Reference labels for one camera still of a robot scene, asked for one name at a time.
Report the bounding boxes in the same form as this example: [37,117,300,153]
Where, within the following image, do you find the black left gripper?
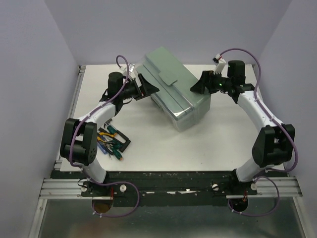
[119,73,159,101]

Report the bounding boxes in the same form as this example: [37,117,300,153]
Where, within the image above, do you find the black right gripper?
[190,70,231,95]

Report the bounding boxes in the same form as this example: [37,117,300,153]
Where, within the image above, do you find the green plastic tool box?
[134,47,211,132]

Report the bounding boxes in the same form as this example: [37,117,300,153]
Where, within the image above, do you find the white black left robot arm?
[60,72,159,196]

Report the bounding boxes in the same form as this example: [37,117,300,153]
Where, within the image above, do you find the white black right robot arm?
[190,59,295,194]

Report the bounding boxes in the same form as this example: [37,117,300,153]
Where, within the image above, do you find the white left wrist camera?
[128,64,138,80]

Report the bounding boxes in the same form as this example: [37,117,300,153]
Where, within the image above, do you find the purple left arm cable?
[69,55,141,219]

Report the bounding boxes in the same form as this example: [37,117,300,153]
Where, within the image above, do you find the green handled hammer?
[104,119,117,136]

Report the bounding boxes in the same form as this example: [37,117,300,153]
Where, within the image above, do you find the black T-handle wrench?
[98,127,131,152]

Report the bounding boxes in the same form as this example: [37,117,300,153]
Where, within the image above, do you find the yellow handled pliers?
[97,132,116,144]

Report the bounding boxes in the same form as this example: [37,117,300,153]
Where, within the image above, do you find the blue handled screwdriver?
[98,142,108,154]

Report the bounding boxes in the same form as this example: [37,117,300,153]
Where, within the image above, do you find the black mounting base rail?
[51,170,288,208]

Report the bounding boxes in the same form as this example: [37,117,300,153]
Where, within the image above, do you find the aluminium extrusion frame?
[39,65,86,199]

